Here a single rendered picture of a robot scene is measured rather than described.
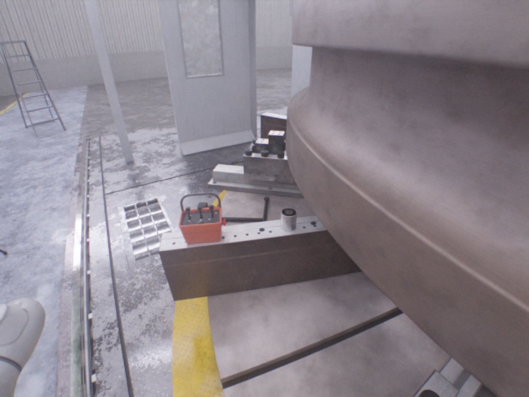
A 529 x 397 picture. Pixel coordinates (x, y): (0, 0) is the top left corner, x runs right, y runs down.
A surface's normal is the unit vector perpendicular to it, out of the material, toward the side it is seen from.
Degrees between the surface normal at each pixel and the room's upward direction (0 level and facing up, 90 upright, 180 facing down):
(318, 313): 0
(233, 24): 90
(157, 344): 0
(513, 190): 88
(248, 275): 90
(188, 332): 0
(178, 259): 90
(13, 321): 61
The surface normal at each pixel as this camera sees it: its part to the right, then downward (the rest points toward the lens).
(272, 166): -0.20, 0.52
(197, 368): 0.00, -0.85
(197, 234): 0.15, 0.63
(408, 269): -0.91, 0.22
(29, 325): 0.89, -0.44
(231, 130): 0.50, 0.46
